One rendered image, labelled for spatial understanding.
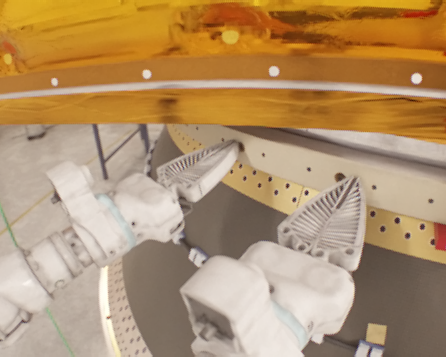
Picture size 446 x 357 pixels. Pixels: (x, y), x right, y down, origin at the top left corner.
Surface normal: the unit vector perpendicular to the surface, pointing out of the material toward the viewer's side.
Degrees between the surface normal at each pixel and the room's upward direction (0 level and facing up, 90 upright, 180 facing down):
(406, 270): 62
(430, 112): 90
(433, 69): 91
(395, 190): 90
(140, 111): 90
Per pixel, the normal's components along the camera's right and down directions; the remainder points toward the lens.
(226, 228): -0.73, -0.13
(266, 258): -0.16, -0.83
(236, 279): 0.00, -0.74
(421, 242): -0.50, -0.05
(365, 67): -0.28, 0.47
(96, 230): 0.44, -0.15
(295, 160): -0.70, 0.37
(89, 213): 0.55, 0.04
